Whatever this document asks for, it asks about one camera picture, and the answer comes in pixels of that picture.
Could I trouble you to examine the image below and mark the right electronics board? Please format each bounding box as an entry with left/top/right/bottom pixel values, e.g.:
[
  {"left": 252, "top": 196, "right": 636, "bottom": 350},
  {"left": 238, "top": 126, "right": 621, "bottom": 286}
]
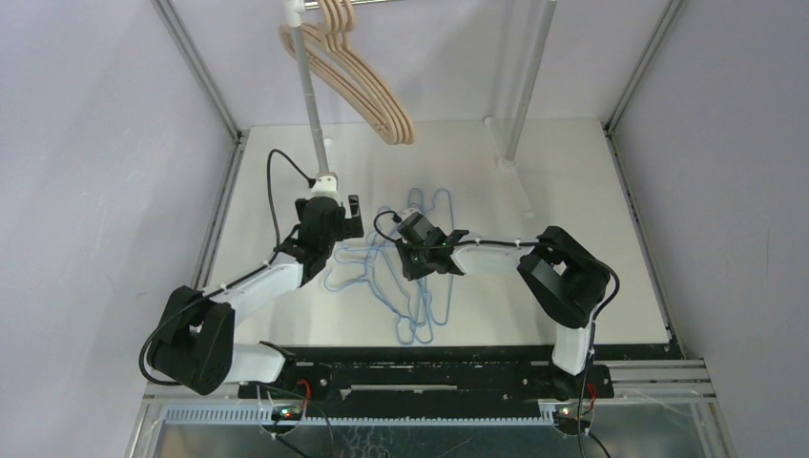
[{"left": 552, "top": 410, "right": 591, "bottom": 436}]

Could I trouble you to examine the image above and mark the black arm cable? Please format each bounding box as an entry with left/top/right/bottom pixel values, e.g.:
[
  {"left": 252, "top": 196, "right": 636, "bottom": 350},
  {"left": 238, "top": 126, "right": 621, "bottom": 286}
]
[
  {"left": 372, "top": 210, "right": 622, "bottom": 458},
  {"left": 138, "top": 149, "right": 318, "bottom": 386}
]

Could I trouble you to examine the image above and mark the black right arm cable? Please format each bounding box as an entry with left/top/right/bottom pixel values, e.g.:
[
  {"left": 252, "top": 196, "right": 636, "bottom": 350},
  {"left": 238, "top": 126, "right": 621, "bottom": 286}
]
[{"left": 372, "top": 210, "right": 622, "bottom": 458}]

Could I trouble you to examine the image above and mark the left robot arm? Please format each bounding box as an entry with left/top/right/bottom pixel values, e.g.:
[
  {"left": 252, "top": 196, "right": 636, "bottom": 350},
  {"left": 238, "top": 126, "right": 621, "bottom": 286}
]
[{"left": 138, "top": 195, "right": 363, "bottom": 398}]

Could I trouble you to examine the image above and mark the electronics board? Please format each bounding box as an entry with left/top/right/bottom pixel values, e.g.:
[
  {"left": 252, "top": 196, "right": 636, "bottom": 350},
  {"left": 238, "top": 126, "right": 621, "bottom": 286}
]
[
  {"left": 271, "top": 406, "right": 304, "bottom": 424},
  {"left": 552, "top": 410, "right": 591, "bottom": 436}
]

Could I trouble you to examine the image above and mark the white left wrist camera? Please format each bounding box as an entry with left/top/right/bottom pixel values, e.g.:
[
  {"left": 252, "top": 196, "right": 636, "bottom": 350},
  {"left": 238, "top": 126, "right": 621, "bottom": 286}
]
[{"left": 310, "top": 173, "right": 342, "bottom": 205}]

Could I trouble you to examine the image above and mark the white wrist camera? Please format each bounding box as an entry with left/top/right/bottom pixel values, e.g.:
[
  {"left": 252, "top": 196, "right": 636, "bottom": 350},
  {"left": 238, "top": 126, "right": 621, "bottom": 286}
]
[
  {"left": 399, "top": 207, "right": 422, "bottom": 220},
  {"left": 310, "top": 173, "right": 342, "bottom": 205}
]

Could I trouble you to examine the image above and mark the metal clothes rack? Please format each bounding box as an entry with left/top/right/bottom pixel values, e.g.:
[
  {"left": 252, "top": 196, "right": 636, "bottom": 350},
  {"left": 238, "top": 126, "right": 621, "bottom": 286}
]
[{"left": 292, "top": 1, "right": 558, "bottom": 219}]

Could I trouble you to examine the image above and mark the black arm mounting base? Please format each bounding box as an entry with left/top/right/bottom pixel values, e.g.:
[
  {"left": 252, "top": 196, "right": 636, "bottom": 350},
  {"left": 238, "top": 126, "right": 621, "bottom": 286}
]
[{"left": 238, "top": 345, "right": 615, "bottom": 421}]

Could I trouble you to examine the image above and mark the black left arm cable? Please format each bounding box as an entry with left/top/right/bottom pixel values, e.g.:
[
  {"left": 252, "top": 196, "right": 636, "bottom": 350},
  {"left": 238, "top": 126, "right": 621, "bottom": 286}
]
[{"left": 138, "top": 149, "right": 318, "bottom": 386}]

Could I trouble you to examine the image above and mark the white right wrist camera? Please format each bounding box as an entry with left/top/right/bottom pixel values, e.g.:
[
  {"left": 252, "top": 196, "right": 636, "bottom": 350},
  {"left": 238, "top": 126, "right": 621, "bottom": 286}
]
[{"left": 399, "top": 207, "right": 422, "bottom": 220}]

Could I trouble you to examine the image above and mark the left electronics board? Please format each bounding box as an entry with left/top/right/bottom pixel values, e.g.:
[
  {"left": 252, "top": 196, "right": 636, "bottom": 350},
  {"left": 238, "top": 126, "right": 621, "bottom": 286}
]
[{"left": 271, "top": 406, "right": 304, "bottom": 424}]

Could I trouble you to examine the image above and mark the beige plastic hanger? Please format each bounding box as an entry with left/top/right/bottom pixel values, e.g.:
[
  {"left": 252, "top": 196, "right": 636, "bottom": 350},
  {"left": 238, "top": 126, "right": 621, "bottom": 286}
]
[
  {"left": 297, "top": 0, "right": 405, "bottom": 145},
  {"left": 325, "top": 1, "right": 415, "bottom": 145},
  {"left": 279, "top": 1, "right": 390, "bottom": 145},
  {"left": 316, "top": 0, "right": 412, "bottom": 145}
]

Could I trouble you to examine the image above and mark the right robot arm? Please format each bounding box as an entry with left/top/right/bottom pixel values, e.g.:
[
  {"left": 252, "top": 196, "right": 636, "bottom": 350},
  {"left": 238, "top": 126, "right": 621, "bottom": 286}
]
[{"left": 392, "top": 211, "right": 620, "bottom": 397}]

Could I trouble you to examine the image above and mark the white slotted cable duct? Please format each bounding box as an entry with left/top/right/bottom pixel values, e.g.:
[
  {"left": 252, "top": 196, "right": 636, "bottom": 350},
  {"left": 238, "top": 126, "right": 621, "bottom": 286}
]
[{"left": 162, "top": 404, "right": 557, "bottom": 427}]

